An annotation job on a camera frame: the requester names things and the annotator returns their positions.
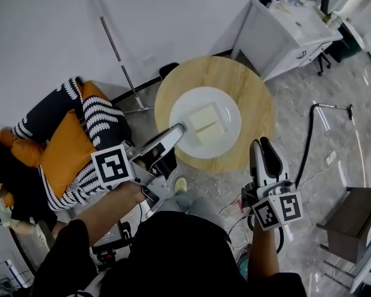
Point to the white metal frame table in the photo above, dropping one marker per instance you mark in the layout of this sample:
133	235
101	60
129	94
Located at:
361	274

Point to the person's right leg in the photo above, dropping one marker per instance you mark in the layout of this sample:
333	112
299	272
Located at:
207	212

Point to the flat orange cushion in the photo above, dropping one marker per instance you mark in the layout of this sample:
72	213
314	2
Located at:
65	153

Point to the person's left yellow shoe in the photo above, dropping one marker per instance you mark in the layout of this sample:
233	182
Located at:
180	185

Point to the puffy orange cushion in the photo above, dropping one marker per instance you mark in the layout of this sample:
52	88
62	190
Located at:
21	148

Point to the black office chair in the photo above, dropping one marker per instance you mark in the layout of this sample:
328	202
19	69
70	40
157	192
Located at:
346	46

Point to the person's leg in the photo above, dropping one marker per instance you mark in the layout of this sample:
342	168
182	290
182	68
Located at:
180	201
207	212

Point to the dark grey side table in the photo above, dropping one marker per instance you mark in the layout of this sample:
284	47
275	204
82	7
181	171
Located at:
346	224

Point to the white power strip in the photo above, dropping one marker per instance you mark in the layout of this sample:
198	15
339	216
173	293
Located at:
330	159

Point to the person's right forearm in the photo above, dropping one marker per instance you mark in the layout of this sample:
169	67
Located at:
262	252

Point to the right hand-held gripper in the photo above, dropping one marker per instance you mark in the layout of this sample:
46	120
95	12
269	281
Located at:
281	210

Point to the person's left leg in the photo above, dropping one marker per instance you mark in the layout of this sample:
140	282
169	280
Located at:
180	201

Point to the round wooden table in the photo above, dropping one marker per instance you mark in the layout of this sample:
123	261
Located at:
253	82

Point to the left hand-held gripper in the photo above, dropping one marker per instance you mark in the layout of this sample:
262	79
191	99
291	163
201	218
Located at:
112	166

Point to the person's left forearm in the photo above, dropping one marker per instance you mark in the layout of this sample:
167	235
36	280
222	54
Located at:
108	209

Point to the white round plate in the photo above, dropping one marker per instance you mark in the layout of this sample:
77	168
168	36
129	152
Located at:
228	135

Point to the grey mop pole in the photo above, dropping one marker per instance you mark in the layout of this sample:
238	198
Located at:
111	39

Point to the pale yellow food block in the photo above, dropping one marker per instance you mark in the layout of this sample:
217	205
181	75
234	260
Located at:
204	116

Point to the white cabinet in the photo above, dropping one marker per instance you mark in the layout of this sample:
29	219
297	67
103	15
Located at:
266	32

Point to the person's black shirt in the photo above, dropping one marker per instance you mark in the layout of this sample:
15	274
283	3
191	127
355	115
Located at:
179	258

